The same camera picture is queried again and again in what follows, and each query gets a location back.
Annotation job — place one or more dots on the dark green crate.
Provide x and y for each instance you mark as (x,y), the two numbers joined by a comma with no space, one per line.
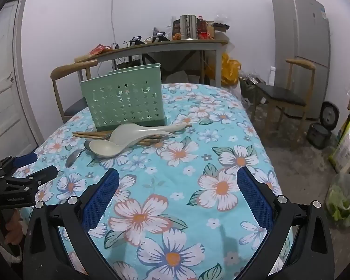
(250,89)

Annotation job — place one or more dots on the black rice cooker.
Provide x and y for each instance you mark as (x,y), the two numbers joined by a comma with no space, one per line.
(318,135)

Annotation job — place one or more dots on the bundle of wooden chopsticks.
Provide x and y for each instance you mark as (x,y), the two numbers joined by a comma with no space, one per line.
(89,135)

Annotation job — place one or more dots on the beige soup ladle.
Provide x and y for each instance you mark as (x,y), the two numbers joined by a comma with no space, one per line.
(103,148)

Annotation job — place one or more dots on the open cardboard box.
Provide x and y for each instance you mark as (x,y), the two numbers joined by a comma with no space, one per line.
(218,32)

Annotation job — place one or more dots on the plastic bag of greens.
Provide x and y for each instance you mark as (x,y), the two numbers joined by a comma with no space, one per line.
(342,204)

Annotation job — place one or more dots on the steel canister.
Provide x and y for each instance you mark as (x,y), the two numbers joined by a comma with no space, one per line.
(189,27)

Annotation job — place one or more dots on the yellow plastic bag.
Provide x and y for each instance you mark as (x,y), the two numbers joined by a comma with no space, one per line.
(229,70)

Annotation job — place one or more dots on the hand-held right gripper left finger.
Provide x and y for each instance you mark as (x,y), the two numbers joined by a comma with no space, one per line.
(102,201)

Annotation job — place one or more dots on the red cooking oil bottle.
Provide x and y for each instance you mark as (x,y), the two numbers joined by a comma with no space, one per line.
(202,29)

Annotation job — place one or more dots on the grey refrigerator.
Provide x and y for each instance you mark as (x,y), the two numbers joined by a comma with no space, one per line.
(303,35)

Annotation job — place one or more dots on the red snack packet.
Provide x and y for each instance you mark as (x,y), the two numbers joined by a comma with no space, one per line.
(100,49)

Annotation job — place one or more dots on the white panel door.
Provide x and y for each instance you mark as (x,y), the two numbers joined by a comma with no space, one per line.
(3,78)

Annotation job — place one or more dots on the bag of oranges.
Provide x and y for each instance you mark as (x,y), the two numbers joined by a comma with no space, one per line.
(176,36)

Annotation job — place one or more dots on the white plastic item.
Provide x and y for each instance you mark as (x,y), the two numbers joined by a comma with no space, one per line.
(272,74)

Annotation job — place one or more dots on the floral turquoise tablecloth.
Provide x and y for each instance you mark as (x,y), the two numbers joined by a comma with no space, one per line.
(175,180)

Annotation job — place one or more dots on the wooden chair black seat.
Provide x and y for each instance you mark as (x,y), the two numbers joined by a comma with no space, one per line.
(280,93)
(67,68)

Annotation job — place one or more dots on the metal spoon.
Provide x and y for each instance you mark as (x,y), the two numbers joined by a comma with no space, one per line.
(72,158)

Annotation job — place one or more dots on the dark bread package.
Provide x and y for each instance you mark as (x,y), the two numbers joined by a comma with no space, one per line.
(176,25)

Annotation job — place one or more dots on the green perforated utensil holder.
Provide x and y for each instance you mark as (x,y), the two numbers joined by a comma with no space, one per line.
(119,102)

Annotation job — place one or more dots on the person's left hand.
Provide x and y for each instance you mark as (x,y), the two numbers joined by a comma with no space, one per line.
(13,226)

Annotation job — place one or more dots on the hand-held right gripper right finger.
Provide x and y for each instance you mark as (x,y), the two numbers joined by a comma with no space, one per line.
(256,198)

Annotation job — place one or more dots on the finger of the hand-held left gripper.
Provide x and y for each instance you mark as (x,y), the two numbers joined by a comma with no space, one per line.
(23,182)
(25,158)

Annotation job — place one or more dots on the beige rice paddle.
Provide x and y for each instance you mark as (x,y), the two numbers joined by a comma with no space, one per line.
(128,132)

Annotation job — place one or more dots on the black handheld device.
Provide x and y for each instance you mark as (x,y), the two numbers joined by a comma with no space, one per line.
(134,40)
(159,37)

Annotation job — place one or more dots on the long white-framed side table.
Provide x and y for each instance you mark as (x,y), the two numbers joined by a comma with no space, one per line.
(163,45)

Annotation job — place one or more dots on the green yellow rice sack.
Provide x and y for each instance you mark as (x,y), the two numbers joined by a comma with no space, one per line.
(345,145)

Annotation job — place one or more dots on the grey cloth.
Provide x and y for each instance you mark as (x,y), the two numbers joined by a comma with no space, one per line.
(178,78)

